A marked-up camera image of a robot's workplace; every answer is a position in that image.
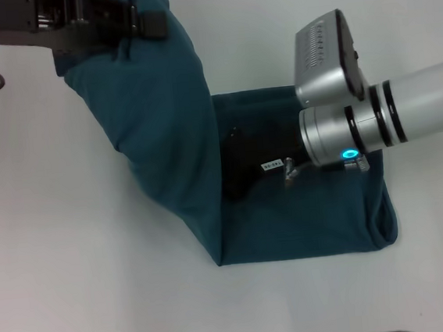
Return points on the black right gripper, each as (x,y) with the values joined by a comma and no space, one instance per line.
(260,162)

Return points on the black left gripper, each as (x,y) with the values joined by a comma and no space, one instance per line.
(35,23)

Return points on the teal t-shirt with beige print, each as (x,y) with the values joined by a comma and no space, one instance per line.
(187,138)

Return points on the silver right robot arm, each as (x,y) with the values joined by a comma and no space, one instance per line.
(385,119)

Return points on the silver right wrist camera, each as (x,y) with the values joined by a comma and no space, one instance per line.
(325,65)

